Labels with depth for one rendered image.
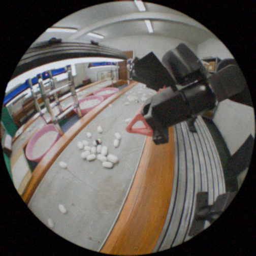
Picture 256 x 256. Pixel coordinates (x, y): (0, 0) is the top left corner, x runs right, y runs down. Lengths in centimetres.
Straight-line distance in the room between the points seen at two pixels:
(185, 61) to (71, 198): 42
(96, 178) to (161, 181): 19
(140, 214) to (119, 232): 7
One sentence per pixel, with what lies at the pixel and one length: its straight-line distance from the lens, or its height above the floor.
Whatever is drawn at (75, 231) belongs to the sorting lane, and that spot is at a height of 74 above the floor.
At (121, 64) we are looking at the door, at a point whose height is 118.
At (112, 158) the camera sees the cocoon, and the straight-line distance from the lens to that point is 28.
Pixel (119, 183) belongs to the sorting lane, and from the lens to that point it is 27.
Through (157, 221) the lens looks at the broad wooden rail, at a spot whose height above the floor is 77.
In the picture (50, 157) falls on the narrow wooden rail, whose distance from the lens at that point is 39.
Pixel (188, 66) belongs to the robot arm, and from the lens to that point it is 16.
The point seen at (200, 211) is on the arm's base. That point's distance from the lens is 41.
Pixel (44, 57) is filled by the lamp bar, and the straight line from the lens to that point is 20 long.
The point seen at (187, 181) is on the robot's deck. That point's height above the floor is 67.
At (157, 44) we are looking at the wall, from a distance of 510.
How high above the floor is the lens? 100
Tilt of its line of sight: 40 degrees down
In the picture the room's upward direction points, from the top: straight up
